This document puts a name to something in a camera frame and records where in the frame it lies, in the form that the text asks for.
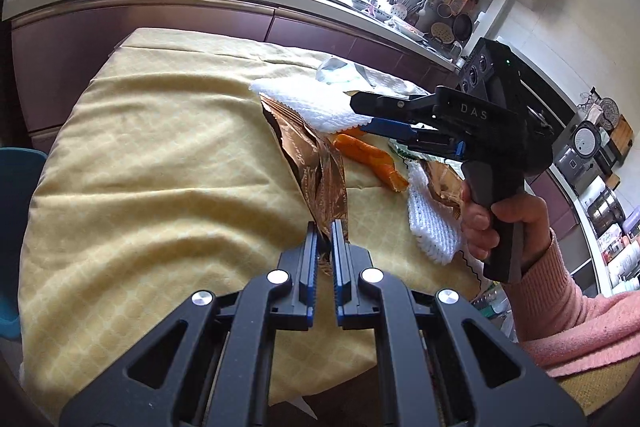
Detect large white foam net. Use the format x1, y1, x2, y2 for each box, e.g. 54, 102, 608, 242
249, 77, 373, 134

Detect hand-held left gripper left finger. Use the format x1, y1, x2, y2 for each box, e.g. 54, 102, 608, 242
59, 221, 321, 427

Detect orange carrot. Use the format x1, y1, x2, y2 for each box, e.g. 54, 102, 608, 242
332, 133, 408, 192

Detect grey patterned cloth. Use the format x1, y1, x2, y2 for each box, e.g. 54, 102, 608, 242
345, 62, 511, 308

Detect person's right hand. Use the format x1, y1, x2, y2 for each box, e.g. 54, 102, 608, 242
459, 179, 554, 269

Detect yellow tablecloth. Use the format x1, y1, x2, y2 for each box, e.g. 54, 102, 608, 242
17, 27, 482, 408

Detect stainless steel pot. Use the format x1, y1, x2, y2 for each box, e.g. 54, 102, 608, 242
587, 187, 626, 229

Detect black oven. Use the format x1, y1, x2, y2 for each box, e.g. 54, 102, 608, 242
520, 67, 581, 130

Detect silver rice cooker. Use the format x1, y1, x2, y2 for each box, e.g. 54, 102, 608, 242
570, 122, 609, 160

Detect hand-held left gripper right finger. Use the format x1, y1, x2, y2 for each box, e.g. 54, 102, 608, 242
330, 219, 587, 427

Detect mauve base cabinets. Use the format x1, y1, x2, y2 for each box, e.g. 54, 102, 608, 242
10, 0, 461, 152

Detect blue plastic bin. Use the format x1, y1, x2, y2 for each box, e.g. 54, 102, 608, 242
0, 147, 48, 340

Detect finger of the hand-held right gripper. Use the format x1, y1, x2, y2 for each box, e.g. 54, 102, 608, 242
358, 118, 469, 158
349, 89, 442, 126

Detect black frying pan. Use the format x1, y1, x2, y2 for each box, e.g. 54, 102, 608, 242
452, 14, 474, 42

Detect brown foil wrapper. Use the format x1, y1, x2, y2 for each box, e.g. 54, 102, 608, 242
260, 99, 352, 279

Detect small white foam net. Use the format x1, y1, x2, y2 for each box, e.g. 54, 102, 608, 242
407, 162, 464, 267

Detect small brown wrapper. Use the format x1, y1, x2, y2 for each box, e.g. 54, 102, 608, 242
424, 159, 467, 219

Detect person's right forearm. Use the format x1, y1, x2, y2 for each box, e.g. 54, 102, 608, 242
502, 229, 640, 378

